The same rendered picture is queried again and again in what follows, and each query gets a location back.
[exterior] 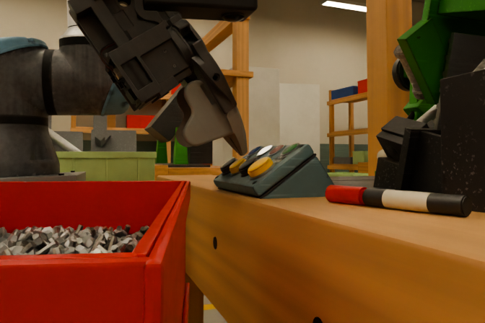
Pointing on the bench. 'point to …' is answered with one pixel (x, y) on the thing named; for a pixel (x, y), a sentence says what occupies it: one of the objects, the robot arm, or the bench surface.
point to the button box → (281, 176)
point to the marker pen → (401, 200)
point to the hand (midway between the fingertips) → (242, 140)
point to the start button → (260, 166)
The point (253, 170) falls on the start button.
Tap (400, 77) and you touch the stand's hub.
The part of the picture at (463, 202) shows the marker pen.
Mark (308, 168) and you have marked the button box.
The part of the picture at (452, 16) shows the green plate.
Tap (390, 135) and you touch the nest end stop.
